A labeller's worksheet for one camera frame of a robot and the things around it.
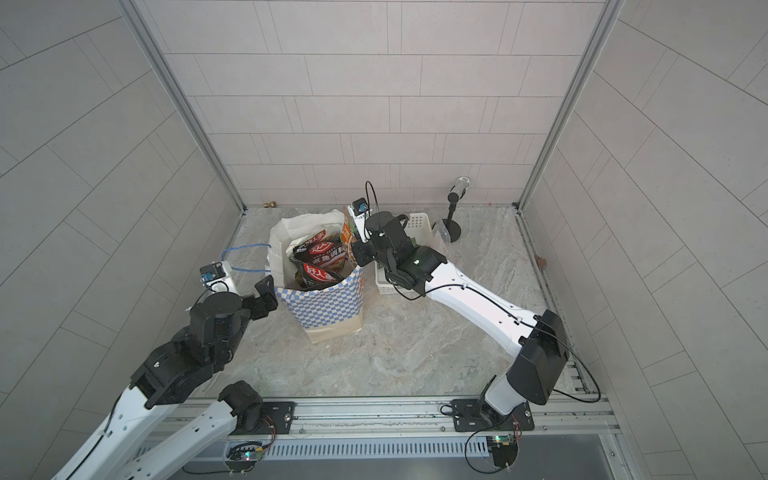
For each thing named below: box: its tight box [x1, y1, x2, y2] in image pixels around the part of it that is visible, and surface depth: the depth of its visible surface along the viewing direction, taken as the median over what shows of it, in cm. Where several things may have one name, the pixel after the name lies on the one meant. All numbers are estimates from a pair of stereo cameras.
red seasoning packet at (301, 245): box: [287, 229, 327, 253], surface depth 80 cm
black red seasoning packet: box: [293, 231, 346, 268], surface depth 86 cm
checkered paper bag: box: [267, 210, 365, 343], surface depth 76 cm
